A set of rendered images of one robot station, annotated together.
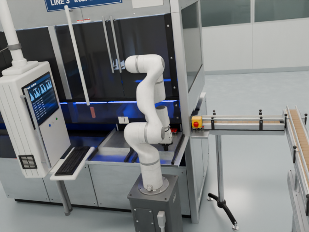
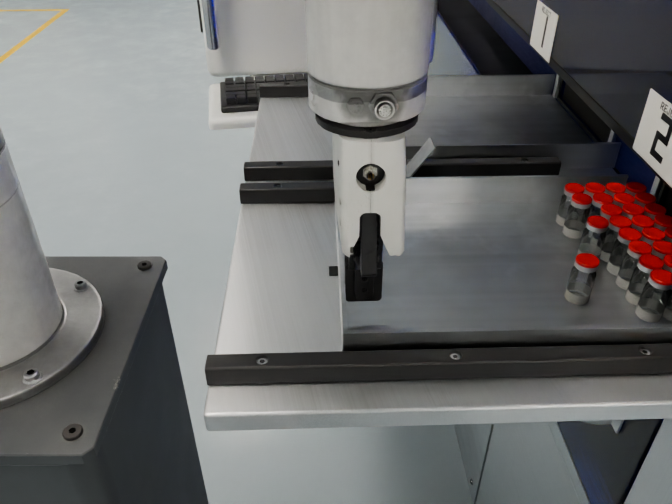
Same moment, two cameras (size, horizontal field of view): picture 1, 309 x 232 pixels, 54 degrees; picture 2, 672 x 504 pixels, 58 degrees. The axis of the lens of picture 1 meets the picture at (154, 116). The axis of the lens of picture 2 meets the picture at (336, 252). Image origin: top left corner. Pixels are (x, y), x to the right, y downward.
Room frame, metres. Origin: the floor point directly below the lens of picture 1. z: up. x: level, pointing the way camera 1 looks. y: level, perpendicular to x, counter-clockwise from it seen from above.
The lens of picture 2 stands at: (1.68, -0.43, 1.25)
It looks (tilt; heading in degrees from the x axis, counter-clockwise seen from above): 35 degrees down; 69
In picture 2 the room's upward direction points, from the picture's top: straight up
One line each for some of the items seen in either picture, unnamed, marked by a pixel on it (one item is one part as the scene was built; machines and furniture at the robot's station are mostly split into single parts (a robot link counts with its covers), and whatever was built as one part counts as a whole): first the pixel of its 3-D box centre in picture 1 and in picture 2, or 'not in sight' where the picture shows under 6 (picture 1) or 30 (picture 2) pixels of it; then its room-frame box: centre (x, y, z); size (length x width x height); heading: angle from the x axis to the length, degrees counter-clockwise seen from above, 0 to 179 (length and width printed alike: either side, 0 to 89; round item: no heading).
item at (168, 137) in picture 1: (164, 135); (365, 168); (1.85, -0.05, 1.03); 0.10 x 0.08 x 0.11; 71
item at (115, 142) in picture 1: (122, 138); (465, 117); (2.15, 0.28, 0.90); 0.34 x 0.26 x 0.04; 161
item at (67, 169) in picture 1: (73, 159); (321, 87); (2.07, 0.68, 0.82); 0.40 x 0.14 x 0.02; 169
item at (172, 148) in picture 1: (162, 141); (508, 253); (2.02, -0.03, 0.90); 0.34 x 0.26 x 0.04; 161
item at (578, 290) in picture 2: not in sight; (581, 280); (2.05, -0.10, 0.90); 0.02 x 0.02 x 0.04
